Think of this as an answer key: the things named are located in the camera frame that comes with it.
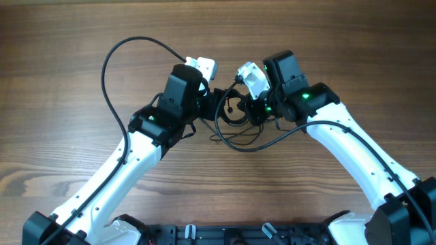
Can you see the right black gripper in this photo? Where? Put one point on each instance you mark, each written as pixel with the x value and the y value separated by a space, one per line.
pixel 256 113

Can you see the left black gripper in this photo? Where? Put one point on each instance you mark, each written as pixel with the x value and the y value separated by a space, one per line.
pixel 212 103

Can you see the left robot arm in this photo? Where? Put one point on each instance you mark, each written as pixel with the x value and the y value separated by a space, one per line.
pixel 85 218

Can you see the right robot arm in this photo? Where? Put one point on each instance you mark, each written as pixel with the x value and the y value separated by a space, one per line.
pixel 403 206

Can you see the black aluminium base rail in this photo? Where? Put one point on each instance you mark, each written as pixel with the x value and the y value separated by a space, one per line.
pixel 268 233

